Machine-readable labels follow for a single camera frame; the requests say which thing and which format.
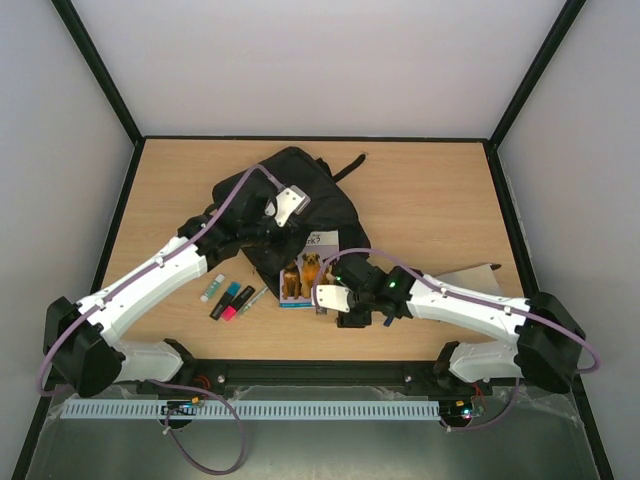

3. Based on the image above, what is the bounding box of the black marker pen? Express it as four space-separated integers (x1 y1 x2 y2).
209 285 255 320

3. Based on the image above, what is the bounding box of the grey white pen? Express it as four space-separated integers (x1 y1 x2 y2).
238 286 270 316

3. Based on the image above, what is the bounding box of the blue highlighter marker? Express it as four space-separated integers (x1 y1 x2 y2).
217 282 241 310

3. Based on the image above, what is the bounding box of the dog picture book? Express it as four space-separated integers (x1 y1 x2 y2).
279 231 339 309

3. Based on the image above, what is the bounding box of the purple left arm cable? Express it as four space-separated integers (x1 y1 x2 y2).
35 164 286 475

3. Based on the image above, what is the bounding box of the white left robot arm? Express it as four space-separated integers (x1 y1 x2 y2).
38 185 310 397

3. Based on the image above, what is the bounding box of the light blue slotted cable duct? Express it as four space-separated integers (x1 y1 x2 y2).
60 399 440 421

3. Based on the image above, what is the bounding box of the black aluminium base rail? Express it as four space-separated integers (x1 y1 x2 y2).
49 357 506 396

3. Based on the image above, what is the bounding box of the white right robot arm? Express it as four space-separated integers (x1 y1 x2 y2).
317 255 585 394

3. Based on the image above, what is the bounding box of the pink highlighter marker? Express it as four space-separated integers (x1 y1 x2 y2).
221 306 237 321

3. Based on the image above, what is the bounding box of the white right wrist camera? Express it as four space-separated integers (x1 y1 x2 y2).
313 285 352 313

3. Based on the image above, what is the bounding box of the white green glue stick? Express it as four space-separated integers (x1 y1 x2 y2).
200 274 225 303

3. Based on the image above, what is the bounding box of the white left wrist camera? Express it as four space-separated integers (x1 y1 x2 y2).
274 185 311 227

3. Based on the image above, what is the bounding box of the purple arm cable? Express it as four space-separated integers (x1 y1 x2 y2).
311 248 602 434
35 164 286 475

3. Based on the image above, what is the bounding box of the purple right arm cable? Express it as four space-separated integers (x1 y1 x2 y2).
311 248 602 434

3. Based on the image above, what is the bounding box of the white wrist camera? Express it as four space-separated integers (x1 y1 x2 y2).
274 185 311 227
313 285 352 313

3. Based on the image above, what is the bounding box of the black student backpack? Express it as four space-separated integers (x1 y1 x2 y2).
242 146 371 296

